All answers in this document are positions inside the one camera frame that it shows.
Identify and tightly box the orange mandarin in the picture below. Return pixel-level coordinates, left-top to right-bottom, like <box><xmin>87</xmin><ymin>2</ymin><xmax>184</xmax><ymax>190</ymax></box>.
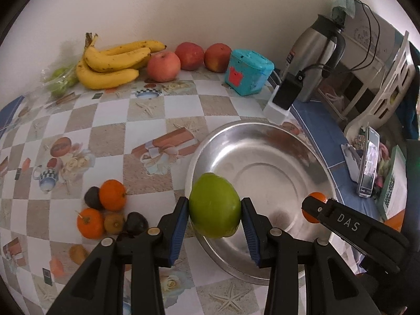
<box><xmin>76</xmin><ymin>208</ymin><xmax>105</xmax><ymax>240</ymax></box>
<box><xmin>302</xmin><ymin>192</ymin><xmax>327</xmax><ymax>224</ymax></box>
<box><xmin>99</xmin><ymin>179</ymin><xmax>127</xmax><ymax>211</ymax></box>

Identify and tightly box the brown kiwi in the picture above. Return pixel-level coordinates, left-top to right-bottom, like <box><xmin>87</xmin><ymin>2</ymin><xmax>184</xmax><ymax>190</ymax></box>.
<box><xmin>104</xmin><ymin>213</ymin><xmax>125</xmax><ymax>235</ymax></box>

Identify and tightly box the dark plum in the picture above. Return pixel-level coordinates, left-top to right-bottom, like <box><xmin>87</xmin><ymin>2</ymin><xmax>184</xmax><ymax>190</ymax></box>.
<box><xmin>122</xmin><ymin>211</ymin><xmax>149</xmax><ymax>236</ymax></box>
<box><xmin>84</xmin><ymin>186</ymin><xmax>104</xmax><ymax>211</ymax></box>

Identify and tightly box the green mango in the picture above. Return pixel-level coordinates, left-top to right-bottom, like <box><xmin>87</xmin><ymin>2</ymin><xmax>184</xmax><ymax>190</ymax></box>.
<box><xmin>189</xmin><ymin>172</ymin><xmax>241</xmax><ymax>239</ymax></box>

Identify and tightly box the bag of green fruits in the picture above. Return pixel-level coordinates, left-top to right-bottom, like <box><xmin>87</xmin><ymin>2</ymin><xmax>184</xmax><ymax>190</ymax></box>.
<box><xmin>42</xmin><ymin>65</ymin><xmax>79</xmax><ymax>99</ymax></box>

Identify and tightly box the green white book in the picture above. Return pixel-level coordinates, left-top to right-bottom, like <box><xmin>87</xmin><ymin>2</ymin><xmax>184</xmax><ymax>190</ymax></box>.
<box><xmin>377</xmin><ymin>145</ymin><xmax>407</xmax><ymax>221</ymax></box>

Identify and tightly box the smartphone on stand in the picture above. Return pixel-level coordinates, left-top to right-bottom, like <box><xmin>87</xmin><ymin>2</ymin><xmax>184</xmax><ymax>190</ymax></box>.
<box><xmin>357</xmin><ymin>127</ymin><xmax>380</xmax><ymax>198</ymax></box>

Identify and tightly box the white phone stand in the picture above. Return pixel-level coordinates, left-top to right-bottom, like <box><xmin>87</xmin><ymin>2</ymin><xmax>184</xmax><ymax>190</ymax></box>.
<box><xmin>340</xmin><ymin>144</ymin><xmax>362</xmax><ymax>183</ymax></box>

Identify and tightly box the large steel bowl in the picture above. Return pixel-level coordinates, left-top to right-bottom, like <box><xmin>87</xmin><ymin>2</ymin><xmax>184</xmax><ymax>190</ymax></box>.
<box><xmin>184</xmin><ymin>120</ymin><xmax>339</xmax><ymax>286</ymax></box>

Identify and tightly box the white plastic chair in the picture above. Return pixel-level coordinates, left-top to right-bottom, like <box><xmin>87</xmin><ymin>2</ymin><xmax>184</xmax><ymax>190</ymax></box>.
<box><xmin>344</xmin><ymin>31</ymin><xmax>416</xmax><ymax>142</ymax></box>

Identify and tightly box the black power adapter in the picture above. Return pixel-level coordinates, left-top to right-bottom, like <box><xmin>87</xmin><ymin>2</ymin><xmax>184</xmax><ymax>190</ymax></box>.
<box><xmin>273</xmin><ymin>73</ymin><xmax>303</xmax><ymax>110</ymax></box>

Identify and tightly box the steel thermos kettle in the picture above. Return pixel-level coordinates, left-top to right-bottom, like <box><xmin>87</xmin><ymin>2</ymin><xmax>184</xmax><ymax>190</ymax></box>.
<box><xmin>280</xmin><ymin>14</ymin><xmax>346</xmax><ymax>102</ymax></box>

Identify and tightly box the bottom yellow banana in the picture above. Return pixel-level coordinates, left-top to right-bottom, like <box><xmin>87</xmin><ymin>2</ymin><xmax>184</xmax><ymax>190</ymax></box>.
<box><xmin>75</xmin><ymin>59</ymin><xmax>140</xmax><ymax>90</ymax></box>

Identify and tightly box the yellow banana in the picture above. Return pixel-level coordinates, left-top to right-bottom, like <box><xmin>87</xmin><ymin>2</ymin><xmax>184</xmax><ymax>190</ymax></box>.
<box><xmin>75</xmin><ymin>59</ymin><xmax>140</xmax><ymax>90</ymax></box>
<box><xmin>83</xmin><ymin>33</ymin><xmax>151</xmax><ymax>72</ymax></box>
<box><xmin>101</xmin><ymin>40</ymin><xmax>167</xmax><ymax>55</ymax></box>

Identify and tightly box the teal plastic container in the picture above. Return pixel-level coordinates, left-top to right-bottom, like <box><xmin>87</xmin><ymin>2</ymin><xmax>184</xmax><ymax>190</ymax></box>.
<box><xmin>225</xmin><ymin>49</ymin><xmax>275</xmax><ymax>96</ymax></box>

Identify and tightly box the middle yellow banana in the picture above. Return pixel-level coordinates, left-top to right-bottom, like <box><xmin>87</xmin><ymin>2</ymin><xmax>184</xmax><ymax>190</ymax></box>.
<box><xmin>83</xmin><ymin>33</ymin><xmax>151</xmax><ymax>72</ymax></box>

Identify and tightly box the left pale red apple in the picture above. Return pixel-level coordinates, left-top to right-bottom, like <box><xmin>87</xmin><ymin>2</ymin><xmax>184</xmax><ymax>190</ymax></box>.
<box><xmin>147</xmin><ymin>51</ymin><xmax>181</xmax><ymax>82</ymax></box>

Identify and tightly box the top yellow banana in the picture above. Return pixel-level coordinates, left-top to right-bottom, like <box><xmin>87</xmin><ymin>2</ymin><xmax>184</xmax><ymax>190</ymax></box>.
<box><xmin>101</xmin><ymin>40</ymin><xmax>167</xmax><ymax>55</ymax></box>

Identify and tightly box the middle red apple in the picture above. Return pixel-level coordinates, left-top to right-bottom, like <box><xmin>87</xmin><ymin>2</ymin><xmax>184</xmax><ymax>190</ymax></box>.
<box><xmin>175</xmin><ymin>42</ymin><xmax>204</xmax><ymax>70</ymax></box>

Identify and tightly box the right red apple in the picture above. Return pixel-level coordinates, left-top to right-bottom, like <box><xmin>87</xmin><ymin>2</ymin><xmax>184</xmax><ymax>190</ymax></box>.
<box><xmin>204</xmin><ymin>43</ymin><xmax>231</xmax><ymax>73</ymax></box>

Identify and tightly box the black power cable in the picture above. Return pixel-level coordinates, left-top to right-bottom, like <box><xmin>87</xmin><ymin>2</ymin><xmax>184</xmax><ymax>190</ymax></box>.
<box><xmin>301</xmin><ymin>0</ymin><xmax>382</xmax><ymax>81</ymax></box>

